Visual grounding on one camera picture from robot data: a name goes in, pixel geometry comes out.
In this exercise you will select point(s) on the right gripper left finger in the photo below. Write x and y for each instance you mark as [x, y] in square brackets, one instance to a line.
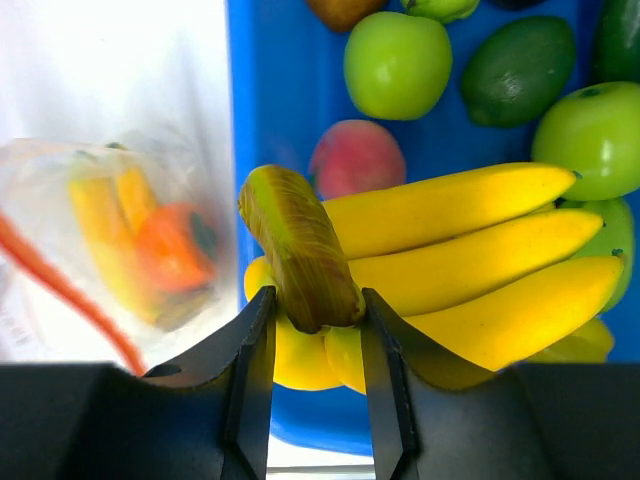
[204, 414]

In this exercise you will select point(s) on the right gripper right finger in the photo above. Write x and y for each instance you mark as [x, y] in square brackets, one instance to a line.
[434, 415]

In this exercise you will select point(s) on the yellow banana bunch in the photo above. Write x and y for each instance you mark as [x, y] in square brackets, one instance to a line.
[109, 238]
[477, 261]

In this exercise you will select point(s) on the orange tomato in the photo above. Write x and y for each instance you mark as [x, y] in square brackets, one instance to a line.
[177, 248]

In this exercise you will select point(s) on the clear zip top bag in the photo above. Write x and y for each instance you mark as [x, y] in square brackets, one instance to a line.
[54, 305]

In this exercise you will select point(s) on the yellow green starfruit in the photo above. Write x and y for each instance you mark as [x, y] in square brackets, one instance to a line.
[591, 343]

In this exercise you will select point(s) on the green halved fruit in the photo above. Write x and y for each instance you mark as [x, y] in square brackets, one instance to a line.
[616, 237]

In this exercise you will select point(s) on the green apple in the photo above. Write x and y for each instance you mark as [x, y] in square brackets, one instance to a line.
[593, 132]

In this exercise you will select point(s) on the pink peach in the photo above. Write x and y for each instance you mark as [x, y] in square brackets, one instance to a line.
[354, 156]

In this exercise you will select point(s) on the dark green avocado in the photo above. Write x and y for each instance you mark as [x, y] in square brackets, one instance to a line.
[519, 71]

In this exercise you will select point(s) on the blue plastic bin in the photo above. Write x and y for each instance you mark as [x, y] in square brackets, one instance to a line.
[288, 88]

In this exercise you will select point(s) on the green cucumber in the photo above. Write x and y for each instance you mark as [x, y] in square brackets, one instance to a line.
[615, 52]

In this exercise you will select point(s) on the green lime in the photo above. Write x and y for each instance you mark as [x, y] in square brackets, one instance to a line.
[397, 66]

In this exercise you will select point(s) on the dark purple fruit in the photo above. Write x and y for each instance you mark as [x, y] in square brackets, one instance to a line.
[515, 5]

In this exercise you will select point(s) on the brown kiwi fruit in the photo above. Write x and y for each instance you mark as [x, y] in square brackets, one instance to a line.
[342, 15]

